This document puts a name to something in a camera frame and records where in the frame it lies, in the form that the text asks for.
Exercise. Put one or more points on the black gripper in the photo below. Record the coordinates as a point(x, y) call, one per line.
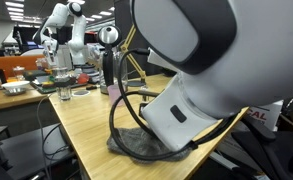
point(142, 110)

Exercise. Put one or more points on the gray terry towel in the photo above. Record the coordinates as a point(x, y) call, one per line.
point(132, 141)

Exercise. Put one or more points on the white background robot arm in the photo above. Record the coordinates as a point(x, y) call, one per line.
point(77, 36)

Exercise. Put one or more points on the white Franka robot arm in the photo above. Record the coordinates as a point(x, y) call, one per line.
point(252, 60)

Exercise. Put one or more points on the pink plastic cup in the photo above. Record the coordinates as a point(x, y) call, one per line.
point(114, 95)

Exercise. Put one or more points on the gray metal tray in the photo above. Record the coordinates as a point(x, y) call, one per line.
point(69, 87)

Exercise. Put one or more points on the square glass jar black band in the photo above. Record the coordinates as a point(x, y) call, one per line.
point(64, 90)

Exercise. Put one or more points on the white box red letters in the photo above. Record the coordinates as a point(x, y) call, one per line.
point(266, 116)

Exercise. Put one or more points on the shiny metal bowl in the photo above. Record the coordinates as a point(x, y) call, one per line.
point(16, 86)

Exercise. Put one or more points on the small lidded glass jar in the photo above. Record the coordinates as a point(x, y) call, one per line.
point(18, 73)

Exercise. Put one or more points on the orange partition panel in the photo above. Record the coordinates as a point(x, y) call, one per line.
point(16, 63)

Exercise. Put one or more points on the black office chair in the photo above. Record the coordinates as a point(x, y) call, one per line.
point(269, 156)

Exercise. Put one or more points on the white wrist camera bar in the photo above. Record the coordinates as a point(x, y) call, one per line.
point(159, 61)

